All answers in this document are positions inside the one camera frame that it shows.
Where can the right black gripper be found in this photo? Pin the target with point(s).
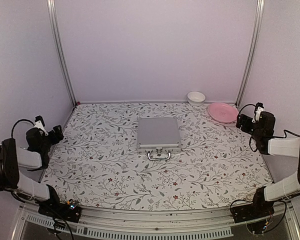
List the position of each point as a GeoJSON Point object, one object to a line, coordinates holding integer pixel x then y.
{"type": "Point", "coordinates": [240, 122]}

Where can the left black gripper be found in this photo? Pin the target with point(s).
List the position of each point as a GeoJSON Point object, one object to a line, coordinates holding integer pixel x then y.
{"type": "Point", "coordinates": [59, 133]}

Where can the aluminium poker case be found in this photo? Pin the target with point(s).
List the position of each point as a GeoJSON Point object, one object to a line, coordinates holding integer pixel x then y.
{"type": "Point", "coordinates": [158, 137]}

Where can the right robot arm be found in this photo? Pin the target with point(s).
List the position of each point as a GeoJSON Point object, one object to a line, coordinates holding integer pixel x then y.
{"type": "Point", "coordinates": [261, 130]}

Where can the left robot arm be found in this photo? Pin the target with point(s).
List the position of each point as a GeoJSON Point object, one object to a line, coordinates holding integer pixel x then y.
{"type": "Point", "coordinates": [35, 157]}

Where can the pink plate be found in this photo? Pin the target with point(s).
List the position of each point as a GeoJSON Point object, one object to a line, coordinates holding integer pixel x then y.
{"type": "Point", "coordinates": [222, 112]}

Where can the floral table cloth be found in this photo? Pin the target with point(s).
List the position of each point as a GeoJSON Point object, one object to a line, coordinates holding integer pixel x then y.
{"type": "Point", "coordinates": [98, 164]}

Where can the white bowl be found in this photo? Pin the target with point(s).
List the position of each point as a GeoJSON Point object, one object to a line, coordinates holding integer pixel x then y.
{"type": "Point", "coordinates": [195, 98]}

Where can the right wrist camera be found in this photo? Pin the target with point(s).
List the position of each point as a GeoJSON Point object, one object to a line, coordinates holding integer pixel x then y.
{"type": "Point", "coordinates": [259, 107]}

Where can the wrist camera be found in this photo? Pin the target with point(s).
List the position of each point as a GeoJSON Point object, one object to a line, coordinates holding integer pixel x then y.
{"type": "Point", "coordinates": [259, 107]}
{"type": "Point", "coordinates": [40, 124]}

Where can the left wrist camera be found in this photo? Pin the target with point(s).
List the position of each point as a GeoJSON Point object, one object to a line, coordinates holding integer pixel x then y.
{"type": "Point", "coordinates": [40, 124]}

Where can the right aluminium frame post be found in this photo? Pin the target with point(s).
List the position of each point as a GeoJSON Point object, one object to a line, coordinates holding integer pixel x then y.
{"type": "Point", "coordinates": [257, 24]}

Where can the aluminium frame post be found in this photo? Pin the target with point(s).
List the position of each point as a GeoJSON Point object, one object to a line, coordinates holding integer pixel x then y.
{"type": "Point", "coordinates": [257, 24]}
{"type": "Point", "coordinates": [59, 49]}

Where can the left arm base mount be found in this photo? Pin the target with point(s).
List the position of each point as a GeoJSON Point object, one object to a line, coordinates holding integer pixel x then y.
{"type": "Point", "coordinates": [69, 211]}

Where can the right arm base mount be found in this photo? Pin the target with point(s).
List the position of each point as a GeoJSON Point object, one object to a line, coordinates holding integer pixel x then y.
{"type": "Point", "coordinates": [243, 210]}

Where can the front aluminium rail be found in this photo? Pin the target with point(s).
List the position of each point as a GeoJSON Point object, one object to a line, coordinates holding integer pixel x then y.
{"type": "Point", "coordinates": [113, 224]}

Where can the left aluminium frame post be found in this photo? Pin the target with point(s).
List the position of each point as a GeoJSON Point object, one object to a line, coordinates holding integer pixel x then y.
{"type": "Point", "coordinates": [59, 49]}

